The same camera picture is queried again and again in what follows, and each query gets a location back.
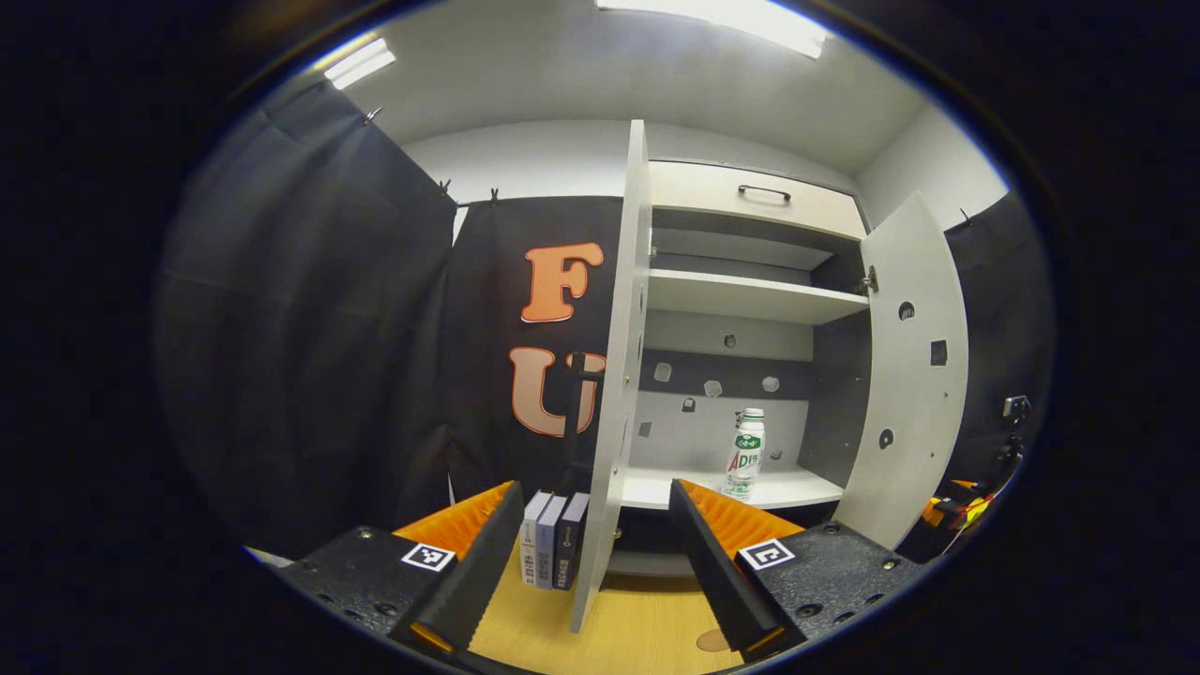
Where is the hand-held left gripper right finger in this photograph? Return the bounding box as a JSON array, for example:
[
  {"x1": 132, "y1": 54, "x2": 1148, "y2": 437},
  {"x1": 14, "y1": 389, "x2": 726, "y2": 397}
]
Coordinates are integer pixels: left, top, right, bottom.
[{"x1": 667, "y1": 478, "x2": 927, "y2": 662}]

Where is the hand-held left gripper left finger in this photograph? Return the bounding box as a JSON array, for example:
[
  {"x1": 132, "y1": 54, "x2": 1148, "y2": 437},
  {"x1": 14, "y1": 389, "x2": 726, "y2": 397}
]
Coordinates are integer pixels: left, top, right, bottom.
[{"x1": 272, "y1": 480, "x2": 526, "y2": 655}]

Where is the white cabinet door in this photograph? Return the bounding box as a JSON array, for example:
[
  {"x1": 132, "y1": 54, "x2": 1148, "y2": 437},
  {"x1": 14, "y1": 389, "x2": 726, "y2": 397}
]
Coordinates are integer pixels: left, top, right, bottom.
[
  {"x1": 569, "y1": 119, "x2": 654, "y2": 635},
  {"x1": 832, "y1": 191, "x2": 969, "y2": 550}
]

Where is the white bottle green label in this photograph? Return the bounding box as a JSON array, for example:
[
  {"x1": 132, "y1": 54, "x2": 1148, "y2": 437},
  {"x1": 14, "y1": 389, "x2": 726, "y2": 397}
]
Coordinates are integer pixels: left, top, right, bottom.
[{"x1": 720, "y1": 407, "x2": 767, "y2": 503}]

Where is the white book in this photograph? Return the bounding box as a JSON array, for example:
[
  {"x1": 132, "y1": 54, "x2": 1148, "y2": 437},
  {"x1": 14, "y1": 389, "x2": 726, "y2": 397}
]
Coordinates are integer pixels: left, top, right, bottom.
[{"x1": 518, "y1": 490, "x2": 554, "y2": 588}]

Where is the grey book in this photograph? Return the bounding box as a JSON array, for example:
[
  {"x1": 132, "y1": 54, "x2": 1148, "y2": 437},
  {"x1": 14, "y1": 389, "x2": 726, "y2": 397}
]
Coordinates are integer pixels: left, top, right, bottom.
[{"x1": 536, "y1": 495, "x2": 570, "y2": 591}]

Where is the navy book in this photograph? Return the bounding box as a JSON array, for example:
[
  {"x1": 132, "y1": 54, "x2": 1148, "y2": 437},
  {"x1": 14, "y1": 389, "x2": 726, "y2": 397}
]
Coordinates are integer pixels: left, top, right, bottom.
[{"x1": 553, "y1": 492, "x2": 592, "y2": 593}]

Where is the white cabinet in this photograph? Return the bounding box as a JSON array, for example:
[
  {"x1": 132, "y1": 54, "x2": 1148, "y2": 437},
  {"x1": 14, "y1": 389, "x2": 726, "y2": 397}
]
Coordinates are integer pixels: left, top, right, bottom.
[{"x1": 611, "y1": 159, "x2": 875, "y2": 578}]

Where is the black backdrop cloth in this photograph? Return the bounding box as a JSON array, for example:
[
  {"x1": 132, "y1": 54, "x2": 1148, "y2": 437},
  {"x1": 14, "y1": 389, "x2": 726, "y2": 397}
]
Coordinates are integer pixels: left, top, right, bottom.
[{"x1": 155, "y1": 80, "x2": 1056, "y2": 563}]

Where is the white cabinet drawer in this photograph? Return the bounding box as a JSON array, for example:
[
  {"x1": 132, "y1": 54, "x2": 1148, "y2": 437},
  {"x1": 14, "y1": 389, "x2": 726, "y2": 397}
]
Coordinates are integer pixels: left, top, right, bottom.
[{"x1": 649, "y1": 160, "x2": 869, "y2": 241}]

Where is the ceiling light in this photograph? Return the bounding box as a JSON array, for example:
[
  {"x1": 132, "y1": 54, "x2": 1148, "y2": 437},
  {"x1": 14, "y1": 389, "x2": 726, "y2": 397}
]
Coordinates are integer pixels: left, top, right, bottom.
[
  {"x1": 322, "y1": 37, "x2": 398, "y2": 91},
  {"x1": 595, "y1": 0, "x2": 833, "y2": 59}
]

